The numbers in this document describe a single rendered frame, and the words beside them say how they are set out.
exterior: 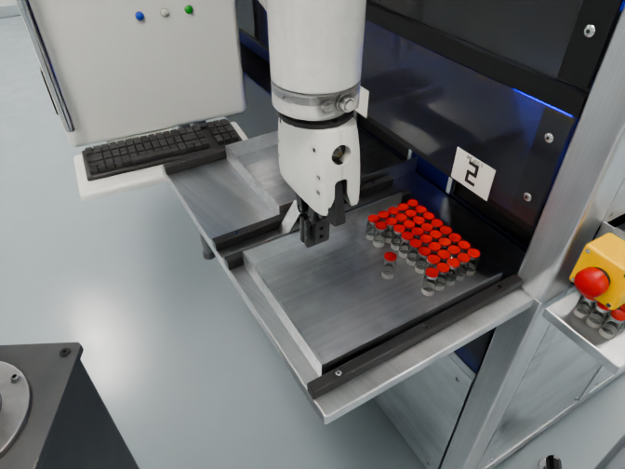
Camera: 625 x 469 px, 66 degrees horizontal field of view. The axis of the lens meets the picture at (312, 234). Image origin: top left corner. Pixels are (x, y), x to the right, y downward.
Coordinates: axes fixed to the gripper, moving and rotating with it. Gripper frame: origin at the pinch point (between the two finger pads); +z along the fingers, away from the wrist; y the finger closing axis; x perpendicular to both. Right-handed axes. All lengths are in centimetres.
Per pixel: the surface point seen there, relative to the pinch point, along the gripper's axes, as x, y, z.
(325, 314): -4.2, 3.4, 22.0
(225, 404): 4, 49, 110
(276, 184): -14.0, 38.8, 22.0
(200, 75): -16, 88, 16
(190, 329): 4, 85, 110
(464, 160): -34.9, 9.1, 6.7
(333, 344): -2.2, -1.9, 22.0
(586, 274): -31.8, -17.4, 9.2
